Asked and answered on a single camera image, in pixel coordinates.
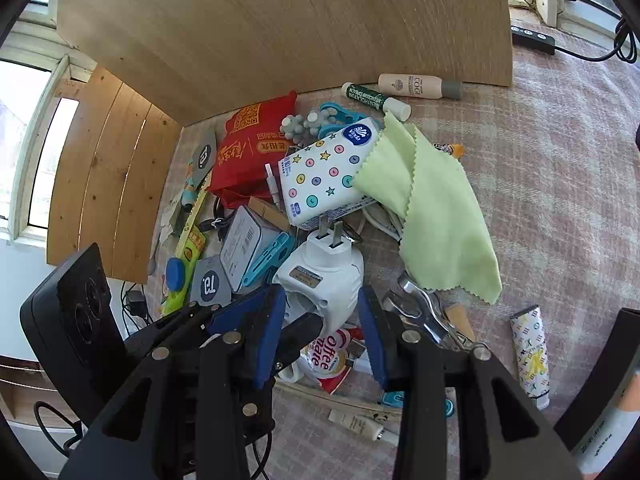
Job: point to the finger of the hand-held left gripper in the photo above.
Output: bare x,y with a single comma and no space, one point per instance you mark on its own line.
302,330
235,312

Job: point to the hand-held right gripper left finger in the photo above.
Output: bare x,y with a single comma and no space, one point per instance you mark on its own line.
267,340

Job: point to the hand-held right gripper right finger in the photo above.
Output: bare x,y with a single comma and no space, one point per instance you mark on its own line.
372,345

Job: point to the grey logo packet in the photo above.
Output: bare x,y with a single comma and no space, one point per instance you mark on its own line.
210,282
204,157

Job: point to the white plug adapter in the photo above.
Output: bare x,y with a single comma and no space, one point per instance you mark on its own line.
320,280

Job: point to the plaid cloth desktop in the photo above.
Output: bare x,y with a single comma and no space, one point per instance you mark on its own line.
550,185

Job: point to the coffee creamer sachet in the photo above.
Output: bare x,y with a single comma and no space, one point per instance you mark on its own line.
325,355

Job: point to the black power adapter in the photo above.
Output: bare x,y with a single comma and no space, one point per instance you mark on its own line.
134,305

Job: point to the metal bottle opener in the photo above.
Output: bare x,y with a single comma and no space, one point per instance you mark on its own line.
425,310

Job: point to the grey tin box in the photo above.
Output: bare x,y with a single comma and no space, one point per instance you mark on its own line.
245,250

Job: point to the wooden chopstick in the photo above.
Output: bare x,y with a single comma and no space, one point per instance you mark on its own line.
340,400

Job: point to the blue round lid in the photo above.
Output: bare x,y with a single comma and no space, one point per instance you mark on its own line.
175,274

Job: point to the green label packet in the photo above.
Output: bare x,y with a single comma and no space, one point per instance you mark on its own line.
190,245

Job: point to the small cream tube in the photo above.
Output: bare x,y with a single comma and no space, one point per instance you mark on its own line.
357,425

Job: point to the wooden shelf unit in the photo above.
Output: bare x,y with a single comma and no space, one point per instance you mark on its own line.
25,395

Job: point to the white torn packet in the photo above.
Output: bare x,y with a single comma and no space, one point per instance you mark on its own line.
172,220

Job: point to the cartoon print packet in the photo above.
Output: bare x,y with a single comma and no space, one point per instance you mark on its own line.
189,190

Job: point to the green cleaning cloth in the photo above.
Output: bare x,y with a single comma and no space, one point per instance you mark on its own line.
440,210

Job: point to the red fabric bag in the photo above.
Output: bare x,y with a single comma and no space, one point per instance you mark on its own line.
240,160

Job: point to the wooden slat panel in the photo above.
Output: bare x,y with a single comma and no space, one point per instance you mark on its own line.
110,170

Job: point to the dotted tissue pack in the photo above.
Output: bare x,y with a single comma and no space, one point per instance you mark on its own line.
325,175

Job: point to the patterned white tube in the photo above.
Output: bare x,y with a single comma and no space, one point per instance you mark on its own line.
532,355

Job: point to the grey roller massager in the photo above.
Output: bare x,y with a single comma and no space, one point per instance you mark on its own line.
295,130

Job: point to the teal plastic tool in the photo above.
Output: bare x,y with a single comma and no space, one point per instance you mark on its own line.
332,109

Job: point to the green lip balm tube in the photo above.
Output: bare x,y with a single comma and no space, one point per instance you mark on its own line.
367,95

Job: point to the orange white tissue packet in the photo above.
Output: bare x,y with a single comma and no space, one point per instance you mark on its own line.
610,435

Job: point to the beige bottle grey cap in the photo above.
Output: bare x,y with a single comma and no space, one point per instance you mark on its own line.
415,86

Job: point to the wooden board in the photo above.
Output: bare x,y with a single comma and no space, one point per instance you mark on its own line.
300,25

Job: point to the black inline controller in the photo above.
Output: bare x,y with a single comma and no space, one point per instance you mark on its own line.
532,39

